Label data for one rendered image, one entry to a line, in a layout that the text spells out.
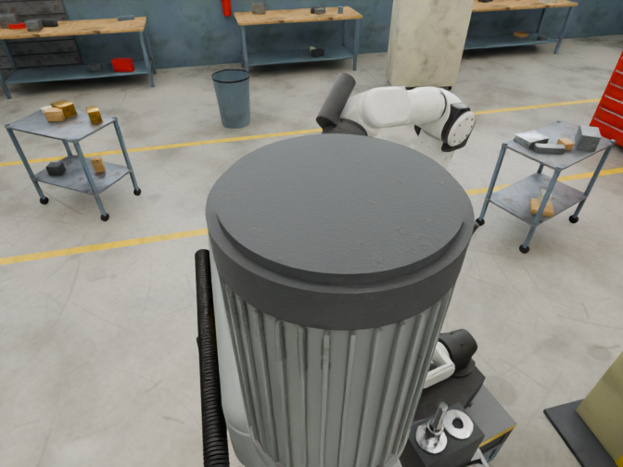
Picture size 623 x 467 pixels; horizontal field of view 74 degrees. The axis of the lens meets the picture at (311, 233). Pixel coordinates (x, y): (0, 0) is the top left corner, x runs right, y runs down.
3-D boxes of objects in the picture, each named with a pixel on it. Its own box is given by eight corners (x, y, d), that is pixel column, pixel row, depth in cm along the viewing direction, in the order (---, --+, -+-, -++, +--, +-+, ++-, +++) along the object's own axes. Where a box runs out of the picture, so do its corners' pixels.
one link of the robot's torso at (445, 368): (426, 346, 210) (431, 329, 202) (452, 378, 196) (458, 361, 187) (392, 360, 203) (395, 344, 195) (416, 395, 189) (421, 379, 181)
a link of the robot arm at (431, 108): (425, 103, 74) (483, 95, 85) (385, 81, 80) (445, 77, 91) (405, 155, 81) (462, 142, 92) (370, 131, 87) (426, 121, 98)
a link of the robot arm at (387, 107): (336, 137, 75) (387, 129, 83) (372, 128, 68) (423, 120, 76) (330, 100, 74) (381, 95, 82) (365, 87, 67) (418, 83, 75)
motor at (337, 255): (238, 355, 57) (198, 143, 37) (375, 327, 61) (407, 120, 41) (259, 519, 42) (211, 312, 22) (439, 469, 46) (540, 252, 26)
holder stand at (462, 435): (394, 456, 139) (402, 427, 126) (447, 428, 146) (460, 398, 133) (415, 492, 130) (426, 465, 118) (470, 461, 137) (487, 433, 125)
